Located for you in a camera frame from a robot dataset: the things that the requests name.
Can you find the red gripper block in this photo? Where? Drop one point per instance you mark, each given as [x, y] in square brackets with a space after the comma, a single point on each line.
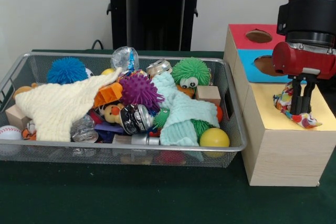
[302, 62]

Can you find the colourful polka-dot cloth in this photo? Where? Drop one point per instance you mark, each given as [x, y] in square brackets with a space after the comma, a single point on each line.
[284, 100]

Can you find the cream knitted cloth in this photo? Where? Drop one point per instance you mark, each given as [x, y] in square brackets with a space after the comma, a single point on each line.
[52, 108]

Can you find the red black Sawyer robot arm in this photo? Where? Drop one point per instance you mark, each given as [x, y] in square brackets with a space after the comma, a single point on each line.
[309, 11]

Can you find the wooden box with three holes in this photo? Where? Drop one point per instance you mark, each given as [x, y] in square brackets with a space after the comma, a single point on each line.
[288, 155]

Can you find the shallow silver mesh bin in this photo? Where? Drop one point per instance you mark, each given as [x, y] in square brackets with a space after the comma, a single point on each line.
[65, 157]

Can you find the orange-red ball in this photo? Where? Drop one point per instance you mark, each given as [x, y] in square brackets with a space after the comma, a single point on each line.
[219, 113]

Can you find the small wooden cube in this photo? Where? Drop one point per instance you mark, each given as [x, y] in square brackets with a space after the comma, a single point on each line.
[208, 94]

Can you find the yellow plastic ball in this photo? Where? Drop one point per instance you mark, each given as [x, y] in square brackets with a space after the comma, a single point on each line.
[214, 137]

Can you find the green spiky ball with eyes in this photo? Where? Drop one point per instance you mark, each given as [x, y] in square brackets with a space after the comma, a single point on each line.
[190, 69]

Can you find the mint green knitted cloth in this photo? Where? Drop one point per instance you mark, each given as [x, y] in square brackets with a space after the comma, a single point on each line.
[183, 111]

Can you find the purple spiky rubber ball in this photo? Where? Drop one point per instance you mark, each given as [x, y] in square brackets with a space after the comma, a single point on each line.
[139, 90]

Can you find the crushed black drink can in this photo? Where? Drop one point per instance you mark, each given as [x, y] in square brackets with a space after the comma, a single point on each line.
[134, 120]

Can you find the dark green table cloth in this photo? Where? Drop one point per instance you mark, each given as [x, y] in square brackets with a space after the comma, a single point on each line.
[131, 195]

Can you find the blue spiky rubber ball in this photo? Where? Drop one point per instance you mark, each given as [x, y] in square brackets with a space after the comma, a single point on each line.
[67, 70]

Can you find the white baseball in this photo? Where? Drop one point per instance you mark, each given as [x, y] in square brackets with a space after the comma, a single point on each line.
[9, 133]

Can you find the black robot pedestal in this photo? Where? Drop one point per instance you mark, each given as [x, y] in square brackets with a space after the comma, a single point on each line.
[157, 11]

